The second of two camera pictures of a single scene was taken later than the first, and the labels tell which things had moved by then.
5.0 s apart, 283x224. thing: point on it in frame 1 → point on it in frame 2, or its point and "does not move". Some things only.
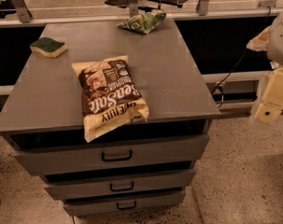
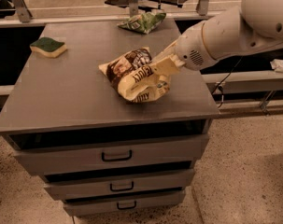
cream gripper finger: [260, 42] → [171, 49]
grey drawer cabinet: [145, 167] does not move
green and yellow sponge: [49, 47] does not move
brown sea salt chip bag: [110, 96] → [134, 77]
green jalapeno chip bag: [144, 22] does not move
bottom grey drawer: [122, 203] does not move
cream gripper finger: [273, 95] → [166, 67]
